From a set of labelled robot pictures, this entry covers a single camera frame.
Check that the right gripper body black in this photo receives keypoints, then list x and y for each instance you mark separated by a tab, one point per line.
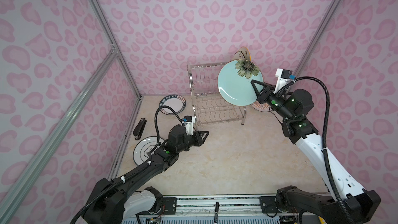
279	103

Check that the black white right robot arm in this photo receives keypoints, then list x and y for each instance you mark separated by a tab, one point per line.
349	202

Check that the white plate black rings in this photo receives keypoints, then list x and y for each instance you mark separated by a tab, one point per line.
146	149

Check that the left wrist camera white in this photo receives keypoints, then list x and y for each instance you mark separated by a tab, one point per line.
188	122

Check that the silver two-tier dish rack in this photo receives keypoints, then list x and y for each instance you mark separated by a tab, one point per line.
209	106

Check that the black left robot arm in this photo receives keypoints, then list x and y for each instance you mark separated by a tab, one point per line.
106	204

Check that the black stapler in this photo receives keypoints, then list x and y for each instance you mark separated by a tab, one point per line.
139	129

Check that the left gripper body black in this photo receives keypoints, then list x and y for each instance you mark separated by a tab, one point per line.
189	142

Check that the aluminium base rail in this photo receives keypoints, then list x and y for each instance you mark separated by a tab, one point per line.
200	209

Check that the mint green flower plate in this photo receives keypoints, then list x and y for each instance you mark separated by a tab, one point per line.
234	82

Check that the orange sunburst plate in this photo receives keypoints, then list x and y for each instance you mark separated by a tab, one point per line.
264	107

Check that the black marker pen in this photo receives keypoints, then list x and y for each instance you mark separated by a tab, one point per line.
216	215

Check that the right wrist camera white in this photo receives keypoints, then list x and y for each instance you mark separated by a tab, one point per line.
283	77

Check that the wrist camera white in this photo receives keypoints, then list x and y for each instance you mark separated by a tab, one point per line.
188	122
283	77

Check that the white plate black text rim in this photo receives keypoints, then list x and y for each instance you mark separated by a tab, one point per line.
174	101

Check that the halloween cat star plate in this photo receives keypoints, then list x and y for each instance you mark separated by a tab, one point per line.
244	49

